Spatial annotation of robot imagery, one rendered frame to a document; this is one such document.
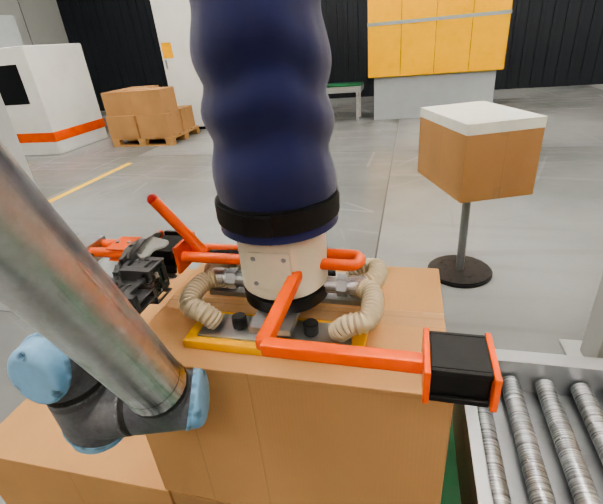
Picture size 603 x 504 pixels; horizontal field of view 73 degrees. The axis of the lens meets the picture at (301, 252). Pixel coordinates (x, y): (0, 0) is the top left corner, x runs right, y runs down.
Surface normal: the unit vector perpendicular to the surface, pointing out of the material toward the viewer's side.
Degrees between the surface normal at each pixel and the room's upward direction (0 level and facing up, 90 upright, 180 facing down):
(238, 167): 77
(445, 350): 0
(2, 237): 104
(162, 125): 90
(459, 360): 0
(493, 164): 90
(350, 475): 90
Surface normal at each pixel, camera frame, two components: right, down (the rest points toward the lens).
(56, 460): -0.08, -0.88
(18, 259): 0.60, 0.56
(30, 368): -0.24, 0.43
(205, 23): -0.59, 0.19
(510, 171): 0.12, 0.45
